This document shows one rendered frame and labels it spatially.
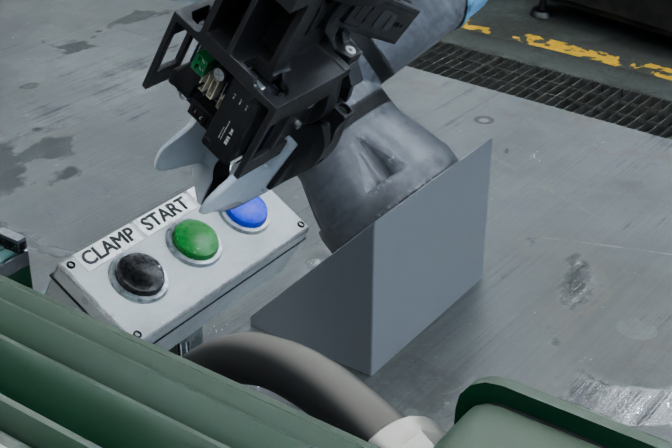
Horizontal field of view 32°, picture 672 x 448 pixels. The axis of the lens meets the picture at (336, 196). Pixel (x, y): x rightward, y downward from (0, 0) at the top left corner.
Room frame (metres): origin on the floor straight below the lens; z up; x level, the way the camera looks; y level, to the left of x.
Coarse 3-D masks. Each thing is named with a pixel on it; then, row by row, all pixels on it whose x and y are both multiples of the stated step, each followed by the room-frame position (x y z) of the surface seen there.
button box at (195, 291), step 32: (192, 192) 0.67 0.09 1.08; (128, 224) 0.63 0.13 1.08; (160, 224) 0.64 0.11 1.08; (224, 224) 0.66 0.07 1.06; (288, 224) 0.68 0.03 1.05; (96, 256) 0.60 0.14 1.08; (160, 256) 0.62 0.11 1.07; (224, 256) 0.64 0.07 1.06; (256, 256) 0.65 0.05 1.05; (288, 256) 0.69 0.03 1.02; (64, 288) 0.58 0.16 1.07; (96, 288) 0.58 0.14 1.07; (192, 288) 0.60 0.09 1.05; (224, 288) 0.61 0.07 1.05; (128, 320) 0.56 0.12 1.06; (160, 320) 0.57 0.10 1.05; (192, 320) 0.60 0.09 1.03
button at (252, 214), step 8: (256, 200) 0.68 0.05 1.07; (240, 208) 0.67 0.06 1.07; (248, 208) 0.67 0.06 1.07; (256, 208) 0.67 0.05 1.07; (264, 208) 0.68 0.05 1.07; (232, 216) 0.66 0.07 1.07; (240, 216) 0.66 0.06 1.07; (248, 216) 0.67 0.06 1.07; (256, 216) 0.67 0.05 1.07; (264, 216) 0.67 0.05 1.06; (240, 224) 0.66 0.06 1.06; (248, 224) 0.66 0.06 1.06; (256, 224) 0.66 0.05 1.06
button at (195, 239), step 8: (184, 224) 0.64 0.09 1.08; (192, 224) 0.64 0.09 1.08; (200, 224) 0.64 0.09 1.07; (176, 232) 0.63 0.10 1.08; (184, 232) 0.63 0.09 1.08; (192, 232) 0.63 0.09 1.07; (200, 232) 0.64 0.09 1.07; (208, 232) 0.64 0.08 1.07; (176, 240) 0.63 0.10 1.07; (184, 240) 0.63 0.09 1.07; (192, 240) 0.63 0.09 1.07; (200, 240) 0.63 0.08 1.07; (208, 240) 0.63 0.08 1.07; (216, 240) 0.64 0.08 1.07; (184, 248) 0.62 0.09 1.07; (192, 248) 0.62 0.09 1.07; (200, 248) 0.63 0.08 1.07; (208, 248) 0.63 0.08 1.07; (216, 248) 0.63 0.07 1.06; (192, 256) 0.62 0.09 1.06; (200, 256) 0.62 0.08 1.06; (208, 256) 0.62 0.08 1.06
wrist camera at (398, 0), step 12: (396, 0) 0.59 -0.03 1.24; (408, 0) 0.64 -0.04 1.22; (348, 12) 0.55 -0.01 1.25; (360, 12) 0.55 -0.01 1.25; (372, 12) 0.57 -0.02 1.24; (384, 12) 0.58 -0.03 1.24; (396, 12) 0.60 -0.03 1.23; (408, 12) 0.62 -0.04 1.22; (336, 24) 0.54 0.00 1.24; (348, 24) 0.55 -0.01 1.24; (360, 24) 0.56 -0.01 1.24; (372, 24) 0.58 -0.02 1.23; (384, 24) 0.59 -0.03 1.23; (396, 24) 0.61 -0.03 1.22; (408, 24) 0.63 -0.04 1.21; (372, 36) 0.59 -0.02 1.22; (384, 36) 0.61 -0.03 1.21; (396, 36) 0.62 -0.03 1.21
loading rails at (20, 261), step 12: (0, 228) 0.89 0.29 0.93; (0, 240) 0.88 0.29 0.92; (12, 240) 0.87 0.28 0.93; (24, 240) 0.88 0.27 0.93; (0, 252) 0.87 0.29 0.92; (12, 252) 0.87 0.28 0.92; (24, 252) 0.87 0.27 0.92; (0, 264) 0.85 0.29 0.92; (12, 264) 0.86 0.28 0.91; (24, 264) 0.87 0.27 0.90; (12, 276) 0.86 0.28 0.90; (24, 276) 0.87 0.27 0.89
